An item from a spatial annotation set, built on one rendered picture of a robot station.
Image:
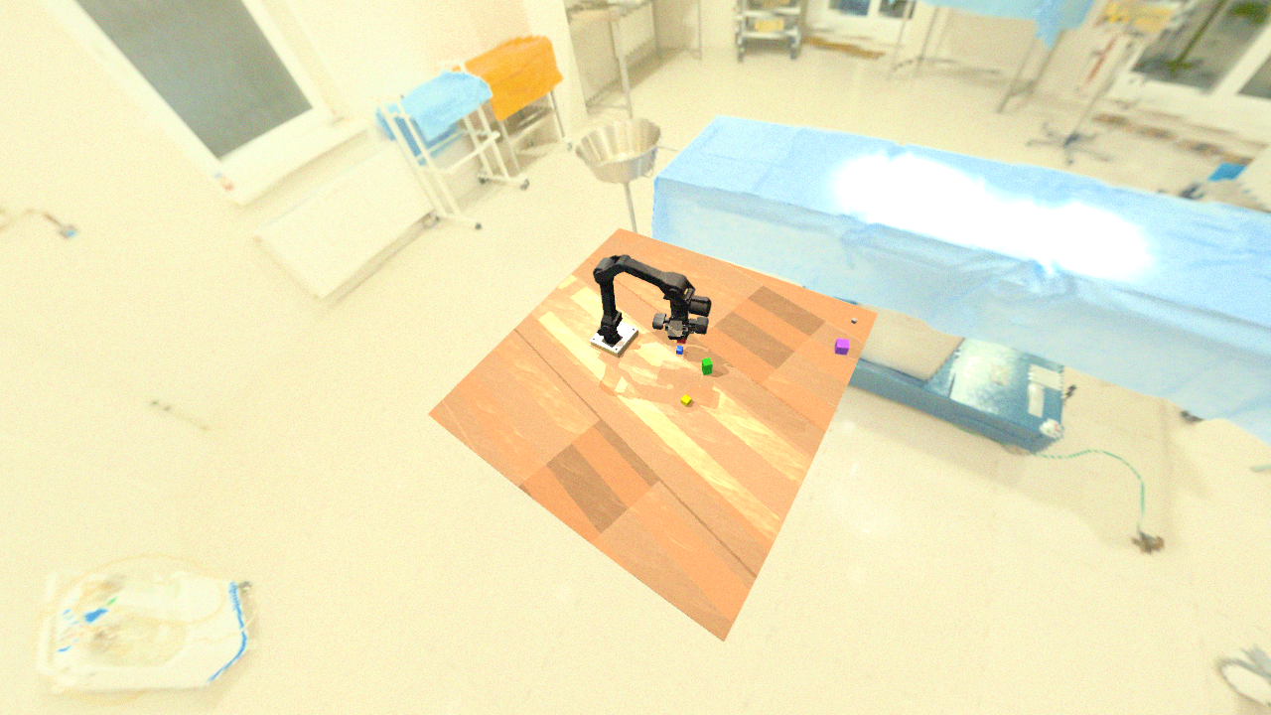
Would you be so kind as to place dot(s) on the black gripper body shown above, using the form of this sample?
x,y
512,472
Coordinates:
x,y
700,325

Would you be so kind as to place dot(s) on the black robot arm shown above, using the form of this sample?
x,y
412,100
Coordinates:
x,y
672,284

